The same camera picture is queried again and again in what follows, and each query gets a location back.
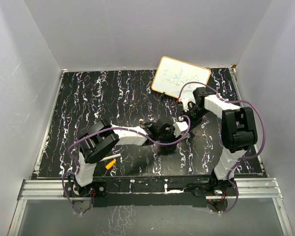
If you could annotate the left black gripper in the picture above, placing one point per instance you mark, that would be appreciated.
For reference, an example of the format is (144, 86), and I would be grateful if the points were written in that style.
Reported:
(173, 138)

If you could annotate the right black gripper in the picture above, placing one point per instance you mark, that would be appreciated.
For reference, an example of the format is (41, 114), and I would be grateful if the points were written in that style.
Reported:
(192, 123)

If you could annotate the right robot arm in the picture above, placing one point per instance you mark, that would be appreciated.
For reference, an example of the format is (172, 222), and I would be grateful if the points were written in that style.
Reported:
(238, 131)

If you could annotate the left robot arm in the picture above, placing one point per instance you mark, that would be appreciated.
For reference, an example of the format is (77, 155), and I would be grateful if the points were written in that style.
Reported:
(95, 145)

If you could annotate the white marker pen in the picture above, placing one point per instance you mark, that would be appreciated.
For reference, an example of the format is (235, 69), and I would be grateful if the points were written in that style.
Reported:
(111, 157)

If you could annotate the orange marker cap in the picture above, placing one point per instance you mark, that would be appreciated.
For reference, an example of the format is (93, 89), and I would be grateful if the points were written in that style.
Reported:
(110, 164)

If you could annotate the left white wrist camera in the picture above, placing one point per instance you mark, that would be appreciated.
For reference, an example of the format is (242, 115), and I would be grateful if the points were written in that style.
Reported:
(180, 128)

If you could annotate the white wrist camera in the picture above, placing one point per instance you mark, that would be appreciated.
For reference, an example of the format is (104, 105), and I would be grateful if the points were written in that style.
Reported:
(186, 104)
(180, 128)

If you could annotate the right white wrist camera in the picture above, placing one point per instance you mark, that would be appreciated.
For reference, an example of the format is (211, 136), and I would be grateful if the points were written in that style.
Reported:
(186, 104)

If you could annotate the small whiteboard with wooden frame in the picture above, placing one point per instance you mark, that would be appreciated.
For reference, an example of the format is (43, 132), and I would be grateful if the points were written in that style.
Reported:
(174, 77)

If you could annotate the aluminium rail frame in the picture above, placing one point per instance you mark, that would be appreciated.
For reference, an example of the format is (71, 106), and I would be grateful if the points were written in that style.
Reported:
(151, 206)

